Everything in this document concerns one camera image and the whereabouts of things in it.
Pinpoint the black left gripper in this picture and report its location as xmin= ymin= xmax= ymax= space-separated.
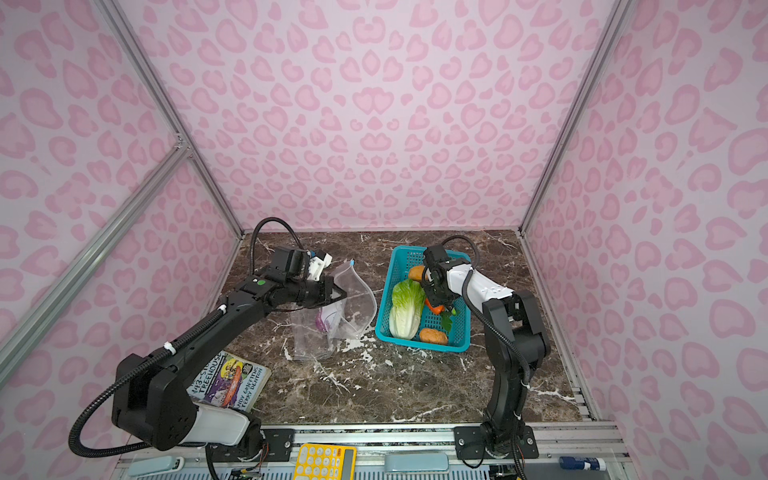
xmin=287 ymin=275 xmax=349 ymax=307

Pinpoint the purple toy onion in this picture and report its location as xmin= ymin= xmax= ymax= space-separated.
xmin=315 ymin=312 xmax=332 ymax=333

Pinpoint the clear zip top bag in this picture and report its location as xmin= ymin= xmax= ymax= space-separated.
xmin=290 ymin=260 xmax=378 ymax=361

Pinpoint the teal plastic basket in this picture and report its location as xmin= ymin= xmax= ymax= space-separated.
xmin=375 ymin=246 xmax=471 ymax=353

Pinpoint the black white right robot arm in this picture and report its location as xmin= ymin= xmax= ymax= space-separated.
xmin=421 ymin=259 xmax=550 ymax=463

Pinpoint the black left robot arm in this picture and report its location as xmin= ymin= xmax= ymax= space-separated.
xmin=111 ymin=247 xmax=346 ymax=457

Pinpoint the orange toy bread roll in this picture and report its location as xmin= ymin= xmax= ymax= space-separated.
xmin=408 ymin=265 xmax=425 ymax=282

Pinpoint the green toy cabbage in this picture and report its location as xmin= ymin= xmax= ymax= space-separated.
xmin=389 ymin=279 xmax=426 ymax=340

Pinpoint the brown toy potato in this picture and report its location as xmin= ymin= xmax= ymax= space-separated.
xmin=419 ymin=328 xmax=448 ymax=346

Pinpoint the colourful paperback book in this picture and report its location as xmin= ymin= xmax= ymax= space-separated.
xmin=187 ymin=351 xmax=272 ymax=412

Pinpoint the yellow calculator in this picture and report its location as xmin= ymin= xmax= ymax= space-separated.
xmin=293 ymin=443 xmax=357 ymax=480

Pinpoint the grey flat case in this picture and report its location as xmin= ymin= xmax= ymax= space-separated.
xmin=384 ymin=452 xmax=450 ymax=474

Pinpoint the blue white marker pen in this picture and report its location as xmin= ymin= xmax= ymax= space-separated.
xmin=558 ymin=456 xmax=607 ymax=471

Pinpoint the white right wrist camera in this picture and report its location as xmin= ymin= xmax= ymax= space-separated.
xmin=424 ymin=244 xmax=451 ymax=270

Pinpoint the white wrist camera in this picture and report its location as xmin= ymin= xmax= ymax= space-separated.
xmin=424 ymin=244 xmax=451 ymax=270
xmin=306 ymin=250 xmax=333 ymax=282

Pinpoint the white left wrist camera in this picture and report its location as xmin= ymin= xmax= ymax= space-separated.
xmin=306 ymin=250 xmax=333 ymax=282

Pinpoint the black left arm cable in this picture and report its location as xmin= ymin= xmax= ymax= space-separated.
xmin=248 ymin=217 xmax=304 ymax=277

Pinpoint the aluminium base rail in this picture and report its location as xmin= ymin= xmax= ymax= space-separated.
xmin=110 ymin=419 xmax=637 ymax=480

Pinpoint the aluminium frame corner post left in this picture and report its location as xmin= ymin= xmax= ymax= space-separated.
xmin=94 ymin=0 xmax=245 ymax=240

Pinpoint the aluminium frame corner post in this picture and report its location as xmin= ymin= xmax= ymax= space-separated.
xmin=518 ymin=0 xmax=637 ymax=237
xmin=94 ymin=0 xmax=245 ymax=240

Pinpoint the aluminium diagonal frame bar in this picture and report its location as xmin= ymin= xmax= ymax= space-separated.
xmin=1 ymin=141 xmax=189 ymax=385

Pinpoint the aluminium frame corner post right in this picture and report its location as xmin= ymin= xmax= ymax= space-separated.
xmin=518 ymin=0 xmax=637 ymax=237

